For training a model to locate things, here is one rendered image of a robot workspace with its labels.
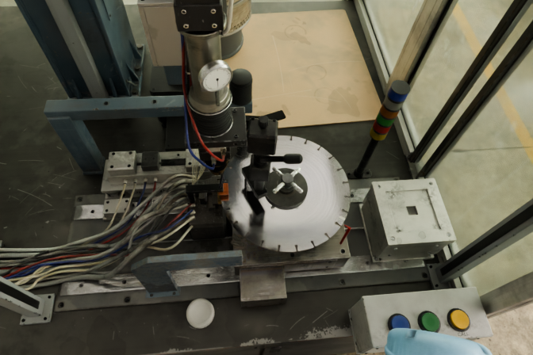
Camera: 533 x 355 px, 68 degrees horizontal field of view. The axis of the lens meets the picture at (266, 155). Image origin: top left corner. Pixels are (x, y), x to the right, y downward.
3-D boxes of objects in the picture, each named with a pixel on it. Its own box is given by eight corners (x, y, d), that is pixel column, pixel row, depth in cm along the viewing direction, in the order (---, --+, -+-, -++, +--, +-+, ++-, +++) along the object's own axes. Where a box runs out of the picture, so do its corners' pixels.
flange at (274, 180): (290, 162, 104) (291, 157, 102) (316, 194, 100) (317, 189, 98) (254, 182, 101) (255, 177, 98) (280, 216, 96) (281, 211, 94)
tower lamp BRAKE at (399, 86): (403, 88, 96) (407, 79, 94) (408, 102, 94) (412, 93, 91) (385, 89, 96) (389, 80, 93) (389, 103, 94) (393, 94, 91)
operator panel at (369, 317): (448, 300, 107) (476, 286, 94) (462, 345, 101) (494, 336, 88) (347, 309, 104) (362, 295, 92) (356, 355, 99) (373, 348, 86)
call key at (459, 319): (462, 311, 92) (465, 309, 90) (467, 329, 90) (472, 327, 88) (445, 312, 92) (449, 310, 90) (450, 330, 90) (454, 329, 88)
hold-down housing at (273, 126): (272, 166, 89) (279, 109, 72) (271, 185, 87) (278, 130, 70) (248, 164, 89) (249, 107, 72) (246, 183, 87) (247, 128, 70)
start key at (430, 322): (432, 313, 91) (436, 311, 90) (438, 332, 89) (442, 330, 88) (416, 314, 91) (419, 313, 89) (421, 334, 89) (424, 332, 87)
